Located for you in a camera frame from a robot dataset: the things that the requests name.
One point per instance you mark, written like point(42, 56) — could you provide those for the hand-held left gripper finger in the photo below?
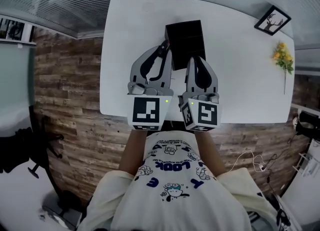
point(167, 75)
point(136, 70)

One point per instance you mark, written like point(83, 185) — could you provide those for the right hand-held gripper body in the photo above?
point(206, 113)

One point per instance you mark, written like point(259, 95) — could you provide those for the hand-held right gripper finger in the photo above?
point(190, 77)
point(214, 82)

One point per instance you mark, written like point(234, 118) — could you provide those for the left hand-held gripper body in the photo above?
point(147, 111)

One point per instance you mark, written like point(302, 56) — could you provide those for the black box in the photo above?
point(186, 42)

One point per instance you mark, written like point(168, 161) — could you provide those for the person's right forearm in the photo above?
point(210, 152)

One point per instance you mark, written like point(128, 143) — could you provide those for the person's left forearm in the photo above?
point(132, 152)

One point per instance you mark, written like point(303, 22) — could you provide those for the yellow artificial flower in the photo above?
point(282, 56)

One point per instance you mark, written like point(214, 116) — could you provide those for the black framed deer picture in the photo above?
point(273, 20)

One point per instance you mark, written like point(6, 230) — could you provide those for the white printed t-shirt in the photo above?
point(180, 195)

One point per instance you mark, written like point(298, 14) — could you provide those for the green glass panel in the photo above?
point(15, 87)

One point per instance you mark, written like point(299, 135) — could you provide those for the black metal railing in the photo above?
point(12, 28)

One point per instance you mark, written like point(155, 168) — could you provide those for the black office chair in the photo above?
point(17, 147)

